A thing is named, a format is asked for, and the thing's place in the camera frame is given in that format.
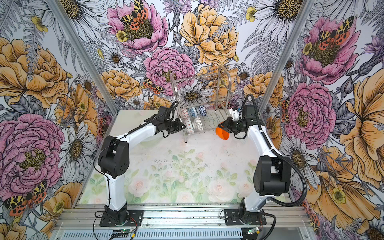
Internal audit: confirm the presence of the orange plastic bowl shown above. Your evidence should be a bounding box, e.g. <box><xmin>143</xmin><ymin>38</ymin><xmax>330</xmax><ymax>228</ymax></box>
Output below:
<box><xmin>215</xmin><ymin>127</ymin><xmax>230</xmax><ymax>141</ymax></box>

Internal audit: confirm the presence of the dark blue patterned bowl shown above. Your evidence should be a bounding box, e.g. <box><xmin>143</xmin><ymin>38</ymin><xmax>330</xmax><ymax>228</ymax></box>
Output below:
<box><xmin>181</xmin><ymin>109</ymin><xmax>190</xmax><ymax>119</ymax></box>

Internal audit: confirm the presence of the blue floral bowl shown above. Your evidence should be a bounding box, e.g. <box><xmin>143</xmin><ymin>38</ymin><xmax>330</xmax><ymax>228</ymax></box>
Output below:
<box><xmin>189</xmin><ymin>107</ymin><xmax>198</xmax><ymax>118</ymax></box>

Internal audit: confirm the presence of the silver wire dish rack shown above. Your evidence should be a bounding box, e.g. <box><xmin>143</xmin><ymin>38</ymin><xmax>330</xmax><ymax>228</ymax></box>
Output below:
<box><xmin>170</xmin><ymin>66</ymin><xmax>239</xmax><ymax>143</ymax></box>

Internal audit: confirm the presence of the green patterned bowl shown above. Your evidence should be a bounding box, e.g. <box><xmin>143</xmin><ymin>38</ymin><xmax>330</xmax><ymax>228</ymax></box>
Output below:
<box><xmin>183</xmin><ymin>118</ymin><xmax>194</xmax><ymax>135</ymax></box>

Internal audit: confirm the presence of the white black lattice bowl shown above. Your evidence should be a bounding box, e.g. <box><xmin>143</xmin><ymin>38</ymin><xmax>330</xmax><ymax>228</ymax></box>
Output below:
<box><xmin>194</xmin><ymin>116</ymin><xmax>204</xmax><ymax>132</ymax></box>

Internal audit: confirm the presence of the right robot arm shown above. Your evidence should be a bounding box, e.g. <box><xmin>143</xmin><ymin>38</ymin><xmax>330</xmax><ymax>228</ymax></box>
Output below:
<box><xmin>216</xmin><ymin>106</ymin><xmax>291</xmax><ymax>225</ymax></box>

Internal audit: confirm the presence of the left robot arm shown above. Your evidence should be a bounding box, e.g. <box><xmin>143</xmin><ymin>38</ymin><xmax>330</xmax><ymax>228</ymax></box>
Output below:
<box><xmin>97</xmin><ymin>101</ymin><xmax>186</xmax><ymax>227</ymax></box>

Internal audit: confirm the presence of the green circuit board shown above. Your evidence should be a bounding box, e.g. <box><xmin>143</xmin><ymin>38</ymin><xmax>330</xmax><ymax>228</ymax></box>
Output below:
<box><xmin>247</xmin><ymin>227</ymin><xmax>260</xmax><ymax>235</ymax></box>

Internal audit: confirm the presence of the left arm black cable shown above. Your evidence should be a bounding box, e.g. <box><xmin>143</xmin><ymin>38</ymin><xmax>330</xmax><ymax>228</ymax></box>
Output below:
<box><xmin>92</xmin><ymin>100</ymin><xmax>180</xmax><ymax>208</ymax></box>

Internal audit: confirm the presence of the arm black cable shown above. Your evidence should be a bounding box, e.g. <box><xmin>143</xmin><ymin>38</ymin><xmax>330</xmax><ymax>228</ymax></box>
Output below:
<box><xmin>242</xmin><ymin>94</ymin><xmax>308</xmax><ymax>240</ymax></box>
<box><xmin>92</xmin><ymin>100</ymin><xmax>180</xmax><ymax>208</ymax></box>

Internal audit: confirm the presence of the right aluminium corner post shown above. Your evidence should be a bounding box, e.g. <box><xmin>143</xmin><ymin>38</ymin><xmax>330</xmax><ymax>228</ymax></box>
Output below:
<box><xmin>259</xmin><ymin>0</ymin><xmax>315</xmax><ymax>114</ymax></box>

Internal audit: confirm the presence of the aluminium corner post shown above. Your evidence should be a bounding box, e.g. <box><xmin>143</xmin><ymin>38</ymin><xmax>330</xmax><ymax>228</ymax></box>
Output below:
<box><xmin>259</xmin><ymin>0</ymin><xmax>315</xmax><ymax>114</ymax></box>
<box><xmin>47</xmin><ymin>1</ymin><xmax>119</xmax><ymax>117</ymax></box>

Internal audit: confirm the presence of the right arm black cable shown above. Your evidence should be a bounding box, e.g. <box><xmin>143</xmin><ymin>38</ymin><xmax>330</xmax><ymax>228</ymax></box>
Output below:
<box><xmin>242</xmin><ymin>94</ymin><xmax>308</xmax><ymax>240</ymax></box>

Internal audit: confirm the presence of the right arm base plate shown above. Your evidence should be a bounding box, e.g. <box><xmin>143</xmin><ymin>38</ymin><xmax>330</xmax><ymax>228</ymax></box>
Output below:
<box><xmin>223</xmin><ymin>209</ymin><xmax>267</xmax><ymax>226</ymax></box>

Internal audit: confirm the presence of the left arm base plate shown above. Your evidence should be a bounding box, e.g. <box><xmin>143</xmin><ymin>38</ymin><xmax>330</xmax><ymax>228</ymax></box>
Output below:
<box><xmin>99</xmin><ymin>210</ymin><xmax>144</xmax><ymax>227</ymax></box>

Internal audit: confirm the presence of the aluminium front rail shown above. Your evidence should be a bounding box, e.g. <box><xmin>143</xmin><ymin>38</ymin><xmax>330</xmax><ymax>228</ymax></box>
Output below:
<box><xmin>51</xmin><ymin>204</ymin><xmax>316</xmax><ymax>240</ymax></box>

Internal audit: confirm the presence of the left aluminium corner post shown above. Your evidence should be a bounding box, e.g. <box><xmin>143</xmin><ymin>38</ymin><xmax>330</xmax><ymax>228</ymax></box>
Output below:
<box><xmin>47</xmin><ymin>1</ymin><xmax>119</xmax><ymax>117</ymax></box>

